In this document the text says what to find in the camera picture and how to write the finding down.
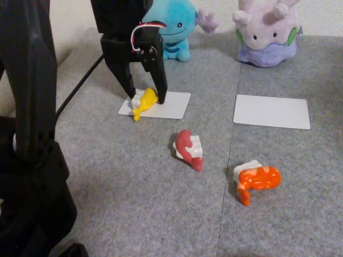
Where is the blue Wooper plush toy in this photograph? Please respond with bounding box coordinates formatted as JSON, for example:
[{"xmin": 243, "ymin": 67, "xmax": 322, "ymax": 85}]
[{"xmin": 141, "ymin": 0, "xmax": 220, "ymax": 62}]

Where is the orange shrimp sushi toy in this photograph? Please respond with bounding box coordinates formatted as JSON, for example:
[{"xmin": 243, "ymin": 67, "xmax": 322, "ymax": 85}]
[{"xmin": 233, "ymin": 160, "xmax": 282, "ymax": 206}]

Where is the white plastic card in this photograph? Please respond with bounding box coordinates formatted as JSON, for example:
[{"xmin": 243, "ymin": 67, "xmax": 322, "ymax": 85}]
[
  {"xmin": 118, "ymin": 90, "xmax": 192, "ymax": 120},
  {"xmin": 233, "ymin": 94, "xmax": 311, "ymax": 130}
]

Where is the purple Goomy plush toy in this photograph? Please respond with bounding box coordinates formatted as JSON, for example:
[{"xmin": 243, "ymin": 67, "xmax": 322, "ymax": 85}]
[{"xmin": 232, "ymin": 0, "xmax": 303, "ymax": 67}]

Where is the red white black gripper wire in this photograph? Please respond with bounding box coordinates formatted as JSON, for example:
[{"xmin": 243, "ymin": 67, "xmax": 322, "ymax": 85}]
[{"xmin": 130, "ymin": 22, "xmax": 167, "ymax": 52}]

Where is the red tuna sushi toy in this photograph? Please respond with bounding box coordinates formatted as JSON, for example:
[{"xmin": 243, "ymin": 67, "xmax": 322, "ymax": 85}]
[{"xmin": 173, "ymin": 129, "xmax": 204, "ymax": 172}]

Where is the black cable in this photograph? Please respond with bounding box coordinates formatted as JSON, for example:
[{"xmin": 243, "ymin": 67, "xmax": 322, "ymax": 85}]
[{"xmin": 55, "ymin": 55, "xmax": 105, "ymax": 119}]

